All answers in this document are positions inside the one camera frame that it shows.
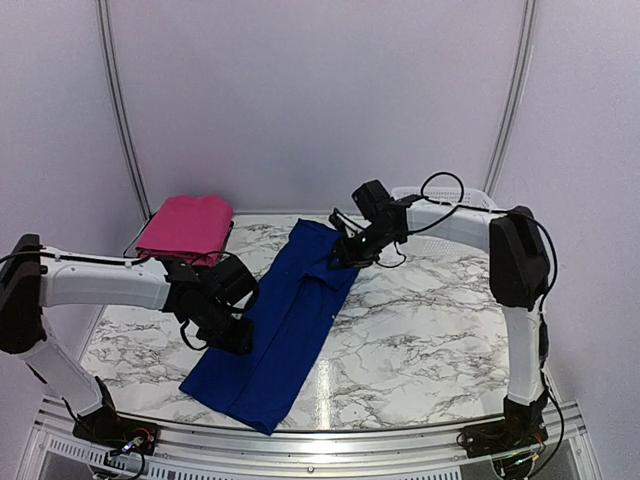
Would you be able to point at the white plastic laundry basket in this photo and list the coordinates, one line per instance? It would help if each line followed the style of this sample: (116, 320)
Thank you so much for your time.
(469, 225)

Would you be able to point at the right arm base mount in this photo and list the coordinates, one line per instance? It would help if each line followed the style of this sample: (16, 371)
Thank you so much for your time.
(515, 431)

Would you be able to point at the folded grey polo shirt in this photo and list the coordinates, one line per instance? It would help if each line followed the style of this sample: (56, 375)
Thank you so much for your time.
(227, 240)

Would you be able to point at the right aluminium corner post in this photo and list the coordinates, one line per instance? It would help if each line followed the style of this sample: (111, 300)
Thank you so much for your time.
(517, 85)

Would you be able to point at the aluminium front frame rail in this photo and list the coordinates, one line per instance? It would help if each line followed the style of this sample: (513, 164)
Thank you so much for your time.
(194, 451)

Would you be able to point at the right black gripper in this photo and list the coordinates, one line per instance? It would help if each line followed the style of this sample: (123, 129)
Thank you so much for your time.
(347, 256)

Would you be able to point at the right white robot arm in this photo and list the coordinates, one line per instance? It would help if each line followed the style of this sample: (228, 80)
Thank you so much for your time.
(522, 269)

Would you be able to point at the blue garment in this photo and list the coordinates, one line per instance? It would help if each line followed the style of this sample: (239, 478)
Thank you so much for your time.
(297, 305)

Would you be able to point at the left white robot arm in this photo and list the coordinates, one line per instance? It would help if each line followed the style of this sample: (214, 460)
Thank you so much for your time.
(35, 277)

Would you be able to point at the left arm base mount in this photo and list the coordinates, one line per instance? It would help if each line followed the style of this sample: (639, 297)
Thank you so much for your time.
(107, 428)

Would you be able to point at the pink trousers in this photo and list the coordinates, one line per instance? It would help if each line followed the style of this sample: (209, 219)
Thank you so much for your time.
(194, 229)

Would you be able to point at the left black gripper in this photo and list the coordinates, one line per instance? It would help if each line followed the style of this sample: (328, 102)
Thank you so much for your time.
(237, 343)

